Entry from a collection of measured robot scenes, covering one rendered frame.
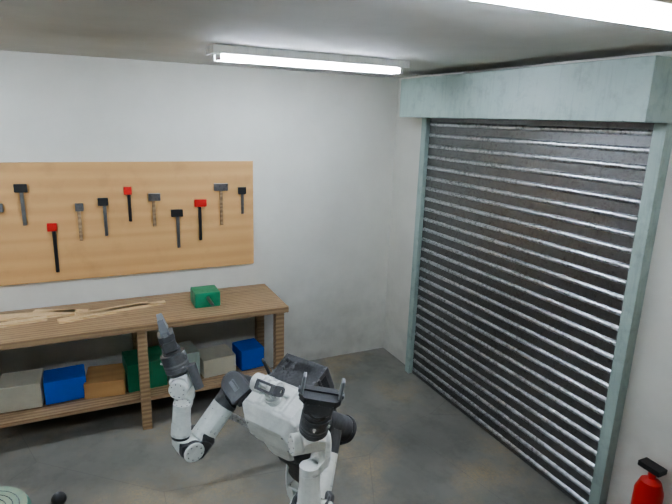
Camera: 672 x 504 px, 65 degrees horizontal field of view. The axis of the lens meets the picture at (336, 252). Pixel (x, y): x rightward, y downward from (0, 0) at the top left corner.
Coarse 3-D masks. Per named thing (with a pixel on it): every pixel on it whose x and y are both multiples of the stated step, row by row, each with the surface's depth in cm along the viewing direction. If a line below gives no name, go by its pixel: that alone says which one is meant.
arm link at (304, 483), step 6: (300, 480) 159; (306, 480) 158; (312, 480) 158; (318, 480) 159; (300, 486) 159; (306, 486) 158; (312, 486) 158; (318, 486) 160; (300, 492) 160; (306, 492) 158; (312, 492) 158; (318, 492) 160; (294, 498) 166; (300, 498) 159; (306, 498) 158; (312, 498) 158; (318, 498) 160
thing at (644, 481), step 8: (640, 464) 281; (648, 464) 279; (656, 464) 279; (648, 472) 279; (656, 472) 273; (664, 472) 274; (640, 480) 281; (648, 480) 278; (656, 480) 278; (640, 488) 279; (648, 488) 276; (656, 488) 275; (632, 496) 285; (640, 496) 278; (648, 496) 276; (656, 496) 275
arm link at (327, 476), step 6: (336, 456) 175; (330, 462) 172; (336, 462) 176; (330, 468) 172; (324, 474) 170; (330, 474) 171; (324, 480) 169; (330, 480) 171; (324, 486) 169; (330, 486) 170; (324, 492) 168; (330, 492) 169; (324, 498) 167; (330, 498) 167
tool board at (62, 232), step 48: (0, 192) 374; (48, 192) 387; (96, 192) 401; (144, 192) 415; (192, 192) 431; (240, 192) 446; (0, 240) 381; (48, 240) 394; (96, 240) 409; (144, 240) 424; (192, 240) 440; (240, 240) 458
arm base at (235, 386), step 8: (224, 376) 201; (232, 376) 200; (240, 376) 200; (224, 384) 200; (232, 384) 199; (240, 384) 199; (248, 384) 198; (224, 392) 199; (232, 392) 198; (240, 392) 198; (248, 392) 198; (232, 400) 197; (240, 400) 199
